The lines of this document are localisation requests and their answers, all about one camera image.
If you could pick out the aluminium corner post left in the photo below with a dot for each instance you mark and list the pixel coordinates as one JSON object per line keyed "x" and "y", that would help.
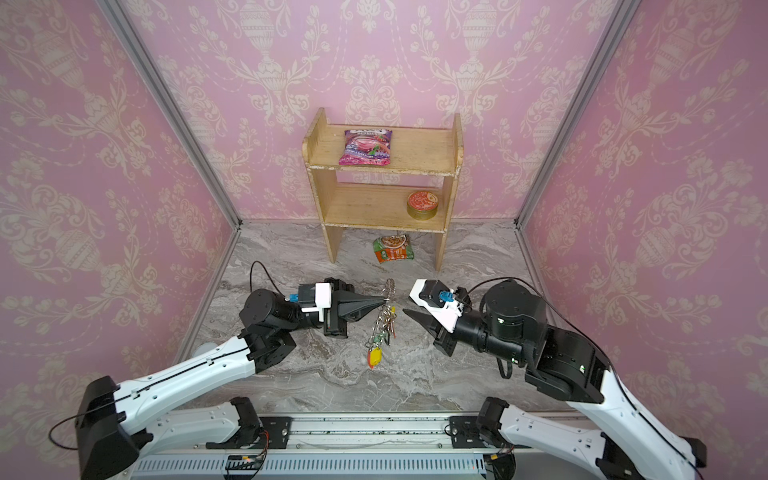
{"x": 148, "y": 69}

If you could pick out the yellow key tag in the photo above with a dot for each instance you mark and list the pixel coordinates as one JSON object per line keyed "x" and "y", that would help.
{"x": 374, "y": 357}

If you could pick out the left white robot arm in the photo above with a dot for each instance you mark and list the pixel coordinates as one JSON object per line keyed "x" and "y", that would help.
{"x": 118, "y": 422}

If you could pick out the green orange snack packet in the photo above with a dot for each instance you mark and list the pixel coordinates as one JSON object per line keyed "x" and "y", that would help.
{"x": 393, "y": 248}

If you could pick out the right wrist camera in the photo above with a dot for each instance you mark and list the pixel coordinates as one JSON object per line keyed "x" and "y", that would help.
{"x": 439, "y": 301}

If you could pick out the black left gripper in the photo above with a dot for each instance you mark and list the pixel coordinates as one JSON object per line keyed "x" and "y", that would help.
{"x": 352, "y": 308}

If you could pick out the aluminium corner post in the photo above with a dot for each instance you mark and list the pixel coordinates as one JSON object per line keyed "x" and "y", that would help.
{"x": 619, "y": 21}
{"x": 148, "y": 69}

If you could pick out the aluminium corner post right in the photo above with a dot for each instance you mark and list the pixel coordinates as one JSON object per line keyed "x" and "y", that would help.
{"x": 619, "y": 21}

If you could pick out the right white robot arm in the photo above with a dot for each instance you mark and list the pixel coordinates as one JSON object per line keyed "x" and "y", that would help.
{"x": 510, "y": 324}

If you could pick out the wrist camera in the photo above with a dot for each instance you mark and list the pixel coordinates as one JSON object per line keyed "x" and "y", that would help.
{"x": 314, "y": 300}
{"x": 439, "y": 301}

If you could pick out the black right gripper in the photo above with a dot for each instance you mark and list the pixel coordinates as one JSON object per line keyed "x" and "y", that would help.
{"x": 447, "y": 334}

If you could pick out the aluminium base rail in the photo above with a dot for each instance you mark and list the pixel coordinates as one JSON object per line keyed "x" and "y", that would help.
{"x": 431, "y": 445}

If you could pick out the round red gold tin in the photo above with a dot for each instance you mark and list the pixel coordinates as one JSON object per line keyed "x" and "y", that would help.
{"x": 422, "y": 205}

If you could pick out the pink snack packet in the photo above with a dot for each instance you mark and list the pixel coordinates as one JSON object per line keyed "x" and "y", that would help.
{"x": 367, "y": 147}

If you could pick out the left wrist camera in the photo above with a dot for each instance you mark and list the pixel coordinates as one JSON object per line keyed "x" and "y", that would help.
{"x": 314, "y": 300}

